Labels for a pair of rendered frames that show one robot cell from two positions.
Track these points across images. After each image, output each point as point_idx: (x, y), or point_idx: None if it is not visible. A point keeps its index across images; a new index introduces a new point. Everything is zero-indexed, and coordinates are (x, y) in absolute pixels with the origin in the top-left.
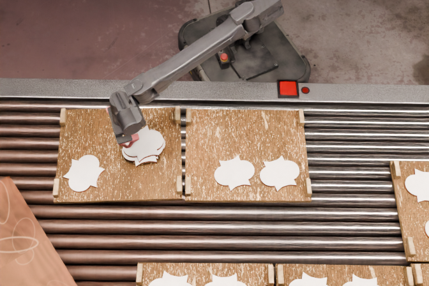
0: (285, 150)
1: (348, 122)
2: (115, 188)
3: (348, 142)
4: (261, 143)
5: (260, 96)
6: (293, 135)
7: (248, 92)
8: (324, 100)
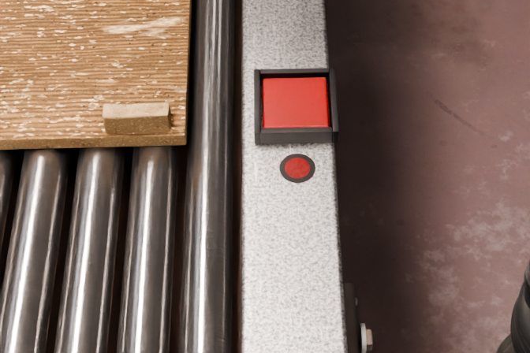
0: (11, 76)
1: (130, 312)
2: None
3: (31, 305)
4: (49, 14)
5: (260, 31)
6: (72, 103)
7: None
8: (248, 232)
